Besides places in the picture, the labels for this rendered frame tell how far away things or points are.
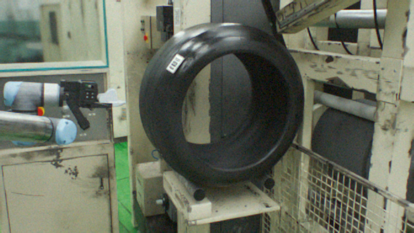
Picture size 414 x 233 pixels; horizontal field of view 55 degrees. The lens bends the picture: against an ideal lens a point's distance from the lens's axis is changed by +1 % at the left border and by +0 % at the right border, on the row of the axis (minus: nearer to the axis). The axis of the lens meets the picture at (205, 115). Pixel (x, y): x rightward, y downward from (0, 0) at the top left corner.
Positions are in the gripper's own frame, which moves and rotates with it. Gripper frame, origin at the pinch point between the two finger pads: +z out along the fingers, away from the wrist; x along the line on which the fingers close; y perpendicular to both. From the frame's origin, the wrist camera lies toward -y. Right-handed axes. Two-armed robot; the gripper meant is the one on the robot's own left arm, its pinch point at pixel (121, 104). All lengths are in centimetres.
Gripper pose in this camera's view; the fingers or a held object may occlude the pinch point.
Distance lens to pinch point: 138.4
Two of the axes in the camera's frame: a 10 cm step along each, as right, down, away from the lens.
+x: -3.5, -2.3, 9.1
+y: 1.1, -9.7, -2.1
